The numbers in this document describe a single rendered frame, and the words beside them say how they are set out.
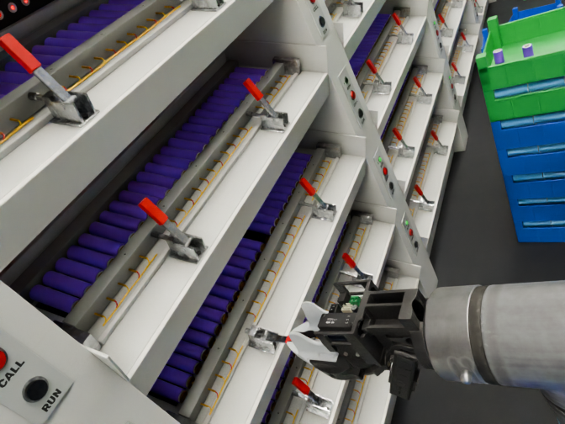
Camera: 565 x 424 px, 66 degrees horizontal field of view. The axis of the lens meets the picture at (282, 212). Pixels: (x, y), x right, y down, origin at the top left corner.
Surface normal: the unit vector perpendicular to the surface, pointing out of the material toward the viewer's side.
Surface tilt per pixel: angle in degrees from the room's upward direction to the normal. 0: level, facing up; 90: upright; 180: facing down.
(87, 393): 90
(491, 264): 0
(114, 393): 90
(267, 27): 90
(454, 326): 27
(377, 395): 21
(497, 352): 52
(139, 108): 111
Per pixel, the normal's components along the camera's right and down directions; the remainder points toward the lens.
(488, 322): -0.67, -0.40
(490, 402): -0.45, -0.72
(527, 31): -0.41, 0.69
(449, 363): -0.55, 0.44
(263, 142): -0.13, -0.69
